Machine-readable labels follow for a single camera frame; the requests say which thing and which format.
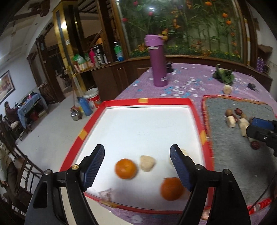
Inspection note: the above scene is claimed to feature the orange mandarin fruit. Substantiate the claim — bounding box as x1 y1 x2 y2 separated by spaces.
115 158 138 179
160 177 185 201

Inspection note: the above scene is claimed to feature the round brown longan fruit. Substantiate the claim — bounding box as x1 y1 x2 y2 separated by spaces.
225 109 233 117

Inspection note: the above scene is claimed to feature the beige ginger piece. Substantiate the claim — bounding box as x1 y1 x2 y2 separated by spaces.
139 156 156 172

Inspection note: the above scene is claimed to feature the red date on mat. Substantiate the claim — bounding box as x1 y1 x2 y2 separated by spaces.
251 141 261 150
235 108 243 116

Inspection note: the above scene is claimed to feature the beige ginger chunk on mat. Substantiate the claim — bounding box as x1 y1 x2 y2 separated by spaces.
226 116 236 128

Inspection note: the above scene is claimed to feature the grey mat with red trim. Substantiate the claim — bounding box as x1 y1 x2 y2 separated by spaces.
201 95 276 214

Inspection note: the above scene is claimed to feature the small black object on cloth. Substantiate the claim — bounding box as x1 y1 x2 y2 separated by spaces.
247 83 256 90

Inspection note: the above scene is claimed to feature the beige garlic-like piece on cloth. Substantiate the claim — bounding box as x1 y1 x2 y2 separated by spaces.
222 85 232 95

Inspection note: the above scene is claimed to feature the red framed white tray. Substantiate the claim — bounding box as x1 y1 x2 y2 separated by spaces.
61 98 213 214

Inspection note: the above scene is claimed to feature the steel kettle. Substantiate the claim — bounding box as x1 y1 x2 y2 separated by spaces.
70 109 83 121

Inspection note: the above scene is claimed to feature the wooden chair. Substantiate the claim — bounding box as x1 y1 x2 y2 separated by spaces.
1 118 42 213

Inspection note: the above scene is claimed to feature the green leafy vegetable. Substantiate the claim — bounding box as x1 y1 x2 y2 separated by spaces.
212 64 235 86

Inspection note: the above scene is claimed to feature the blue water jug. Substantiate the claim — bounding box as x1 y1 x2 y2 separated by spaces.
77 97 93 116

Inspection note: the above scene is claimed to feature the white red plastic bucket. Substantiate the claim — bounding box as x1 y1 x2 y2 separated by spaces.
84 88 101 109

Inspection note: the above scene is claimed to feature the blue covered side table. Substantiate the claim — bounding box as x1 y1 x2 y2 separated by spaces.
17 93 48 129

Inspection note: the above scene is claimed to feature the seated person in background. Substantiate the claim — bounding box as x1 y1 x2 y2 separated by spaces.
4 101 19 124

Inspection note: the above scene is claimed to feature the black cup behind thermos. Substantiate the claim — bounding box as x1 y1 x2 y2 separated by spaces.
166 61 174 74

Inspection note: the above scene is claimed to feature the flower mural panel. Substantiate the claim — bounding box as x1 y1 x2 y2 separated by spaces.
115 0 242 63

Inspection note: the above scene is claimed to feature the green white bottle on shelf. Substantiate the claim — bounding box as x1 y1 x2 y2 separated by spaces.
114 41 124 61

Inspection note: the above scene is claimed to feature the purple thermos bottle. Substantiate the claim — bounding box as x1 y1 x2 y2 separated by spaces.
145 34 168 87

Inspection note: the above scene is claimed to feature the framed wall painting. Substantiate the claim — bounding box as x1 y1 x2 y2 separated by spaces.
0 70 15 103

